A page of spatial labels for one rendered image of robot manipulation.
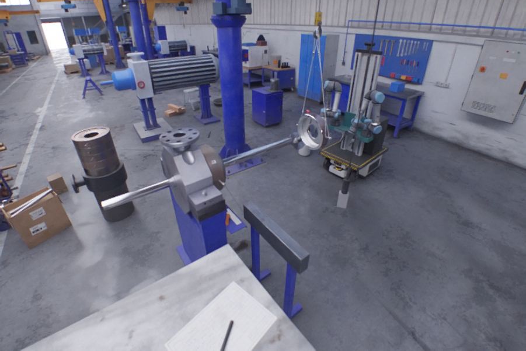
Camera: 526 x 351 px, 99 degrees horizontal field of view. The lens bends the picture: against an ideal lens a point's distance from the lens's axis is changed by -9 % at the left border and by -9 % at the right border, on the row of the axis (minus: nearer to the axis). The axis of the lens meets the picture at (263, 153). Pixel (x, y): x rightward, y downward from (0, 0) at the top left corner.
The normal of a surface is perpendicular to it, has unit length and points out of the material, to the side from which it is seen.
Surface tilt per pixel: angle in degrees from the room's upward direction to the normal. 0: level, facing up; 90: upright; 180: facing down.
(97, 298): 0
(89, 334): 0
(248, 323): 0
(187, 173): 45
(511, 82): 90
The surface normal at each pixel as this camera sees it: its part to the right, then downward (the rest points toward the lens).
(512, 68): -0.81, 0.28
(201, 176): 0.43, -0.35
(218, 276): 0.00, -0.88
